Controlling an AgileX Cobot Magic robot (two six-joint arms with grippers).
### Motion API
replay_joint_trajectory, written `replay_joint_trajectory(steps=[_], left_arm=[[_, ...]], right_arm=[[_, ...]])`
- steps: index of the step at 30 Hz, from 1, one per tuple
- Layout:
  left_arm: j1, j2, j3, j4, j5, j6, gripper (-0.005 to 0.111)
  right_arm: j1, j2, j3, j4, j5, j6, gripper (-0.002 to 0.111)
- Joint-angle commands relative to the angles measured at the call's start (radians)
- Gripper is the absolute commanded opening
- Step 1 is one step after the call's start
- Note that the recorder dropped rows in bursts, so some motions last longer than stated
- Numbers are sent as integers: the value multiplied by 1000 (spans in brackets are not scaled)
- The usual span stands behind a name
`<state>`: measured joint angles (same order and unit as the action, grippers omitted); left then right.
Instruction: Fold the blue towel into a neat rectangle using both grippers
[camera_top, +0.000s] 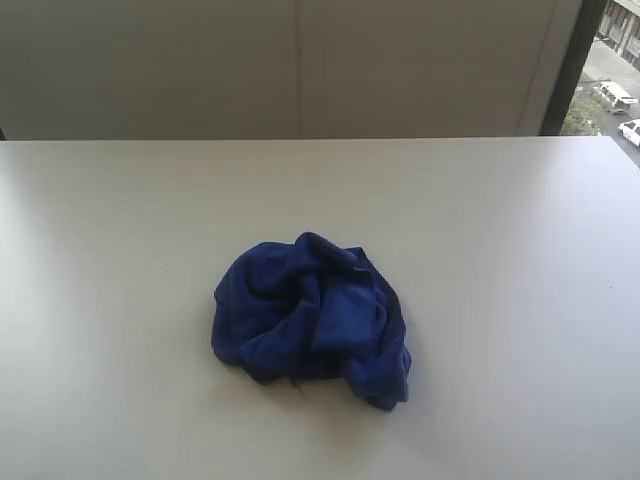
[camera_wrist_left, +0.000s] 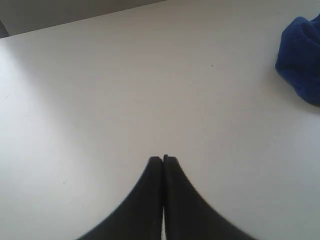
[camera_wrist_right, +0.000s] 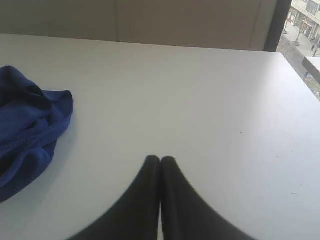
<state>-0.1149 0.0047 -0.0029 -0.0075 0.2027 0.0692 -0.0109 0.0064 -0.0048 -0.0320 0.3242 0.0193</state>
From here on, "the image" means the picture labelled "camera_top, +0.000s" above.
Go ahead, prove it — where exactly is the blue microfiber towel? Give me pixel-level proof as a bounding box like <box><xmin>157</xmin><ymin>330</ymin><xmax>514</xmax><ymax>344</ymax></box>
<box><xmin>211</xmin><ymin>232</ymin><xmax>412</xmax><ymax>411</ymax></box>

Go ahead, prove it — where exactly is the white car outside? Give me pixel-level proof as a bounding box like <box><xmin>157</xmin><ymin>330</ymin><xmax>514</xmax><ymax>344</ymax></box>
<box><xmin>617</xmin><ymin>119</ymin><xmax>640</xmax><ymax>149</ymax></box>

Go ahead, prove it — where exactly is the white van outside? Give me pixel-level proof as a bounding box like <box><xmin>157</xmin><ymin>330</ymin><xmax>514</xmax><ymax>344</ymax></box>
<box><xmin>594</xmin><ymin>81</ymin><xmax>639</xmax><ymax>114</ymax></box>

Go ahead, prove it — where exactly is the dark window frame post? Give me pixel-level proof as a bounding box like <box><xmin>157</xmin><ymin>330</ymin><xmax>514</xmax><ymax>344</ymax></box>
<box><xmin>539</xmin><ymin>0</ymin><xmax>606</xmax><ymax>136</ymax></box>

